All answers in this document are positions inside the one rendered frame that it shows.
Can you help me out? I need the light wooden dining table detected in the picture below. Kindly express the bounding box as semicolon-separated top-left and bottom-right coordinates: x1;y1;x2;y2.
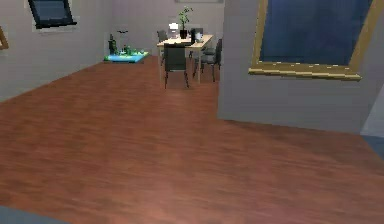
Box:
156;34;214;85

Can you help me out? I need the gold framed blue picture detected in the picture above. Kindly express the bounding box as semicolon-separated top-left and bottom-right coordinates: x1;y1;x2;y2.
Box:
248;0;384;82

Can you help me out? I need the green plant in black pot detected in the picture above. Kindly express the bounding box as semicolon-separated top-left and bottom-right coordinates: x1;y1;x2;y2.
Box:
177;5;194;40

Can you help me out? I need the white lamp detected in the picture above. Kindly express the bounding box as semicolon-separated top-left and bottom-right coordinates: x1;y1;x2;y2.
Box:
168;22;180;38

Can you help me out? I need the brown framed picture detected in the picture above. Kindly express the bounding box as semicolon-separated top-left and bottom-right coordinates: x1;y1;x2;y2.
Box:
0;26;10;51

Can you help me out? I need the black framed window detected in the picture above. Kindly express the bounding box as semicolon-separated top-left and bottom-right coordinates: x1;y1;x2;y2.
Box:
27;0;78;30

